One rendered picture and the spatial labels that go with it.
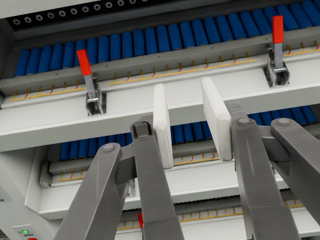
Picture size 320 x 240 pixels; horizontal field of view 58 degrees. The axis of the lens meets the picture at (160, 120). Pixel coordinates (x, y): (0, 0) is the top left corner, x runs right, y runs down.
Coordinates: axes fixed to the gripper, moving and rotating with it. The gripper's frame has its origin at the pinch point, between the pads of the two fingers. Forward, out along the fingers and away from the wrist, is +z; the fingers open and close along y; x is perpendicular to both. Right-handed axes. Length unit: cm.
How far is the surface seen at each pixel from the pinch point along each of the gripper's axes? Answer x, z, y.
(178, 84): -6.4, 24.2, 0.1
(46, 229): -34, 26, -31
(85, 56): 0.4, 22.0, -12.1
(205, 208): -42, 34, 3
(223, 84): -7.0, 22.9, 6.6
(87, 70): -1.5, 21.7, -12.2
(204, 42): -1.8, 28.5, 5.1
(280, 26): 0.2, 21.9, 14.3
